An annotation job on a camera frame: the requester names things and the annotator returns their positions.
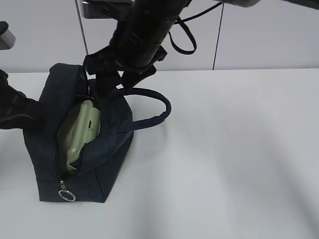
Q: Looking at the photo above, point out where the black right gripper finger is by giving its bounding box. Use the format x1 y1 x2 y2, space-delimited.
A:
96 71 120 98
122 66 157 90

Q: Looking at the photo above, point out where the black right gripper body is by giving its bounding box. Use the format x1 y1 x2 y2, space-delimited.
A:
83 45 167 82

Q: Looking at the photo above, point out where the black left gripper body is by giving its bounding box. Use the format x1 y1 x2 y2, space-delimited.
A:
0 70 45 131

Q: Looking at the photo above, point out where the dark blue fabric lunch bag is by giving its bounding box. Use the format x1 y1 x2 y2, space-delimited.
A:
23 63 171 203

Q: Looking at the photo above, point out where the green lidded glass food container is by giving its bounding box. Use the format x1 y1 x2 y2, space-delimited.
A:
57 100 101 173

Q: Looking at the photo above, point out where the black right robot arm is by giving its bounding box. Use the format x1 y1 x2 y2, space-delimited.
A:
81 0 197 97

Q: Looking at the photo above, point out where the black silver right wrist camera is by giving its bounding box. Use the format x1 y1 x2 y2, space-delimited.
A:
81 0 133 20

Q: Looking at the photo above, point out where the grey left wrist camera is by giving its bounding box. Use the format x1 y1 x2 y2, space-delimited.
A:
0 21 16 50

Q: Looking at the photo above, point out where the black cable loop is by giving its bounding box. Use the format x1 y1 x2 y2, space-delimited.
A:
167 2 222 54

